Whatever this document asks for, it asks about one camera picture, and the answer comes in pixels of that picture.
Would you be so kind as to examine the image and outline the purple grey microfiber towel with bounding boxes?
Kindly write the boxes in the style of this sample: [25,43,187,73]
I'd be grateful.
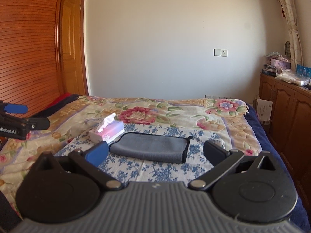
[109,133,193,163]

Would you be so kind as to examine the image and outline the wooden room door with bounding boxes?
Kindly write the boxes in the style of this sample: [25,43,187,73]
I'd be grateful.
[61,0,89,95]

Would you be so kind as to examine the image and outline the pink white tissue box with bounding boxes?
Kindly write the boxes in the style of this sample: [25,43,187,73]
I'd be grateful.
[89,113,125,144]

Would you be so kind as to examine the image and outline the blue floral white cloth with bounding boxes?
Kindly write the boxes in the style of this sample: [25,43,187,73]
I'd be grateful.
[52,123,234,183]

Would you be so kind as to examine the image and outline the floral plush bed blanket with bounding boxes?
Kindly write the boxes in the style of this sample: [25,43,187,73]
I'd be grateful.
[0,95,263,224]

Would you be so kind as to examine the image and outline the red blanket at headboard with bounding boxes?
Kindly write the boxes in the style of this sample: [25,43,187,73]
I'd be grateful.
[46,93,72,108]

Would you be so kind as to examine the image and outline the white radiator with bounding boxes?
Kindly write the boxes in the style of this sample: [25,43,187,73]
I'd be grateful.
[204,95,231,99]

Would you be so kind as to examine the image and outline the white cardboard box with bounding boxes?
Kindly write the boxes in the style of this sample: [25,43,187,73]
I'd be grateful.
[253,98,273,125]

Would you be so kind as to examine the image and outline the wooden low cabinet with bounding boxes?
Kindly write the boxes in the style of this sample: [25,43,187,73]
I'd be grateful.
[258,72,311,175]

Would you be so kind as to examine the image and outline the navy blue bed sheet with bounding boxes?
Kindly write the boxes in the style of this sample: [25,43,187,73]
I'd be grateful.
[245,103,310,232]

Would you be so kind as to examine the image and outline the wooden slatted wardrobe door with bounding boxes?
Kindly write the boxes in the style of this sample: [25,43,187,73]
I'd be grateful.
[1,0,64,117]

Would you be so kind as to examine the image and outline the dark stacked books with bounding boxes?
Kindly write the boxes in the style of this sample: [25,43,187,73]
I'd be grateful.
[261,64,277,77]

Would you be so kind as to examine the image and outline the beige plastic bag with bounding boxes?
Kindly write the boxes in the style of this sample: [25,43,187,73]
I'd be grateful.
[275,69,310,87]

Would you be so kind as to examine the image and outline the pink purple box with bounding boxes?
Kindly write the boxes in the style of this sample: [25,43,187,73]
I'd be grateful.
[270,58,291,70]

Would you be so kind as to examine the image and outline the blue gift bag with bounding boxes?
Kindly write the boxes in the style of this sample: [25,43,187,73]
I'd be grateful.
[296,65,311,78]

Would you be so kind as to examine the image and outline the green woven fan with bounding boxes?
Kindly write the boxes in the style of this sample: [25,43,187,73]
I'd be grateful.
[284,41,291,60]

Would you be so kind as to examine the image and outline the beige patterned curtain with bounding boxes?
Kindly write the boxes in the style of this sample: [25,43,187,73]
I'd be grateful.
[280,0,303,70]

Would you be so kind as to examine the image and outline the white wall socket switch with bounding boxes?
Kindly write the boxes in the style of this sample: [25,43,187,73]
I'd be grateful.
[214,48,228,57]

